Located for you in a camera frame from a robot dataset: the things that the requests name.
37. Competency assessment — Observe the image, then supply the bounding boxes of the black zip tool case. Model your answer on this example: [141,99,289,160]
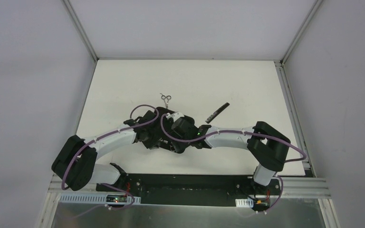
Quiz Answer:
[144,106,196,154]

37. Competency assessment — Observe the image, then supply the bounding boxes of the black comb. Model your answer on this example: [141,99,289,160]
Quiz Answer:
[205,102,230,124]

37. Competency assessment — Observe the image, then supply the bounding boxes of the silver thinning scissors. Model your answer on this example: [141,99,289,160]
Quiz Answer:
[160,93,172,108]

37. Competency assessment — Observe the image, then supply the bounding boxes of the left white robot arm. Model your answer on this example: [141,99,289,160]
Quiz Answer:
[51,108,160,192]

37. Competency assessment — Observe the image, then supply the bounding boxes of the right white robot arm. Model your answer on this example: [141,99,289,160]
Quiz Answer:
[161,116,291,195]

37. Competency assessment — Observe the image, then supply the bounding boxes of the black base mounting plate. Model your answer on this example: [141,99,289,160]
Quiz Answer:
[113,173,280,207]

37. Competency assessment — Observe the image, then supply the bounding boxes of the right white cable duct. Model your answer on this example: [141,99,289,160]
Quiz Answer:
[235,198,254,208]

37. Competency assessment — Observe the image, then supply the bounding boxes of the white cable duct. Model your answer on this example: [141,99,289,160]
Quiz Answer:
[235,198,254,208]
[59,193,141,205]

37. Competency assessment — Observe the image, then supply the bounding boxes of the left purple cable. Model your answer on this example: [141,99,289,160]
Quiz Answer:
[61,104,160,191]

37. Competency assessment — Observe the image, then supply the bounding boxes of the left white cable duct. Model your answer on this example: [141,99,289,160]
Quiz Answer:
[59,193,141,205]

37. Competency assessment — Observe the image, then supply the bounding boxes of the aluminium frame rail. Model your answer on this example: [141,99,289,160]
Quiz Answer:
[48,175,332,199]

